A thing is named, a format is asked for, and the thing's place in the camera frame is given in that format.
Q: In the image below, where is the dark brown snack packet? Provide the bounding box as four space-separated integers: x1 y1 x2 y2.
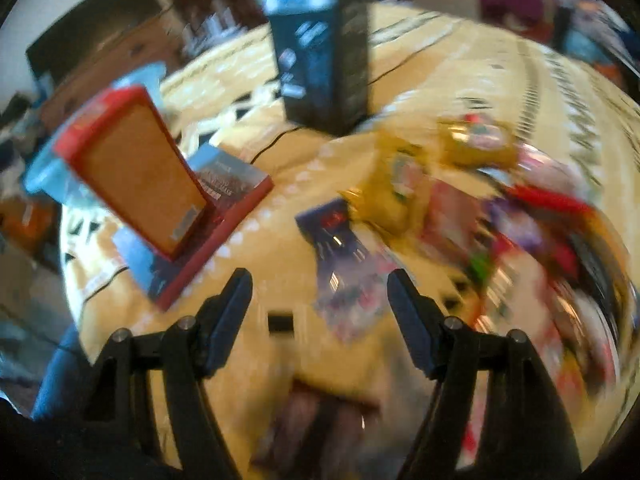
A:
250 380 381 480

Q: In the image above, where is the pile of mixed snack packets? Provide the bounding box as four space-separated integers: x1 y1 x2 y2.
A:
420 110 636 461

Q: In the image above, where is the blue cloth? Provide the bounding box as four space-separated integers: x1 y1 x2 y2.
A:
30 325 96 421

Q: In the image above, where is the black flat television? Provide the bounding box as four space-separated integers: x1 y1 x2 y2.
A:
25 0 166 86

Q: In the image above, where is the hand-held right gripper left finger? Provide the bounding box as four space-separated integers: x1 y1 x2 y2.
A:
80 267 255 480

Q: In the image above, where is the dark tall carton box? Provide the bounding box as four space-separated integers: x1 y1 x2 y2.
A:
262 0 373 136

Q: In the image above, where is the blue lavender snack packet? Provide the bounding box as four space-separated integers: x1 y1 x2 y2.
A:
295 200 401 343

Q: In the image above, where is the flat blue red box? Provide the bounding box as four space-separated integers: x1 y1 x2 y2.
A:
112 142 276 311

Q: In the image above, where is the clear glass bowl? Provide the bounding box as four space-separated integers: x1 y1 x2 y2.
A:
24 60 168 208

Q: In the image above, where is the brown wooden dresser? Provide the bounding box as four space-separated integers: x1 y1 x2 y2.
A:
40 10 186 131

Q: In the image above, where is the red open carton box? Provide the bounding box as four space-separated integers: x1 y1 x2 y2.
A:
54 85 218 263

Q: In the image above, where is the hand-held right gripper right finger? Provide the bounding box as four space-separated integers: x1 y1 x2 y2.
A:
387 267 583 480

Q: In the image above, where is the yellow snack packet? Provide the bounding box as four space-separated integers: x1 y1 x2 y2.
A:
437 112 518 168
340 130 436 236

